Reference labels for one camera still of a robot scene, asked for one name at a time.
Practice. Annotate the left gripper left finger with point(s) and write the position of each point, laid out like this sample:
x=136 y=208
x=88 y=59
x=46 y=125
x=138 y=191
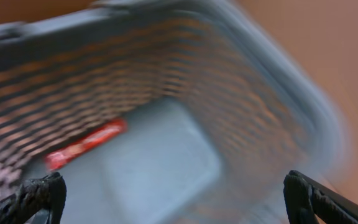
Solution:
x=42 y=199

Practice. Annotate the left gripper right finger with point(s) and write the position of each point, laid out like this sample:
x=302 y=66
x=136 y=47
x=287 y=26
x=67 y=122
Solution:
x=308 y=202

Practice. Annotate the small red box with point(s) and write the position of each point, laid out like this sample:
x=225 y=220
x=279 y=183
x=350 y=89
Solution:
x=58 y=159

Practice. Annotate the grey plastic mesh basket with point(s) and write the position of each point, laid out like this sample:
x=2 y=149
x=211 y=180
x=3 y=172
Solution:
x=216 y=115

